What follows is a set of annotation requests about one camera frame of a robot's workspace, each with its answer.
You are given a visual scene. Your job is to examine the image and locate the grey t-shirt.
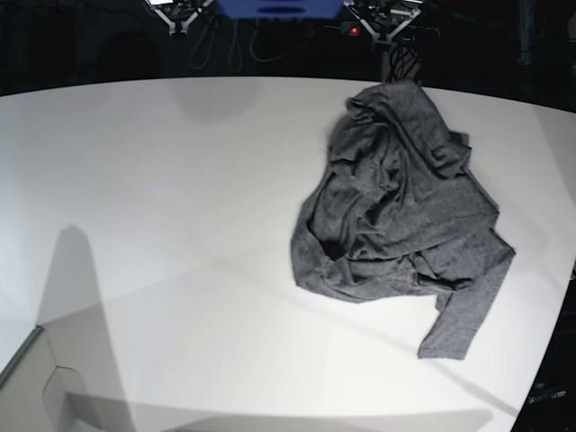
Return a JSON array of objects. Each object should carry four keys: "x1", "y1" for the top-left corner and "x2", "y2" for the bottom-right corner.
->
[{"x1": 291, "y1": 81, "x2": 515, "y2": 360}]

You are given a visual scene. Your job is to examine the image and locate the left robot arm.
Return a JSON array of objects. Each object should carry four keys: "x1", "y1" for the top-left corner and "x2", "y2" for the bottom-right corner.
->
[{"x1": 343, "y1": 0, "x2": 424, "y2": 45}]

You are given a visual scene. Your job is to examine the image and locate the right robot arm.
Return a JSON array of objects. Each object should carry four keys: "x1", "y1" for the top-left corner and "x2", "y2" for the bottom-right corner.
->
[{"x1": 142, "y1": 0, "x2": 216, "y2": 38}]

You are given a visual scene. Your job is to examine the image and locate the black power strip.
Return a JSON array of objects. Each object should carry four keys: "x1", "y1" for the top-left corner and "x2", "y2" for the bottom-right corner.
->
[{"x1": 337, "y1": 21, "x2": 441, "y2": 44}]

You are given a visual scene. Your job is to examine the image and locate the blue box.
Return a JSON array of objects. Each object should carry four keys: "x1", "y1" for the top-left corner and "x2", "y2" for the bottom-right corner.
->
[{"x1": 217, "y1": 0, "x2": 344, "y2": 19}]

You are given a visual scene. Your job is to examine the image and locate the white chair at table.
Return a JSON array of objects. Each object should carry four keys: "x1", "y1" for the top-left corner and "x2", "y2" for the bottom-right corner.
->
[{"x1": 0, "y1": 326, "x2": 136, "y2": 432}]

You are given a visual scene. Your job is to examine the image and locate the grey hanging cable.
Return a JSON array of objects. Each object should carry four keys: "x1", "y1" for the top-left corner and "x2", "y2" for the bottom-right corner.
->
[{"x1": 188, "y1": 17, "x2": 316, "y2": 72}]

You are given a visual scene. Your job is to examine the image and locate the black cable bundle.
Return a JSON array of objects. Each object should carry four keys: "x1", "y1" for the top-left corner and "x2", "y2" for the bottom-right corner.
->
[{"x1": 382, "y1": 40, "x2": 425, "y2": 86}]

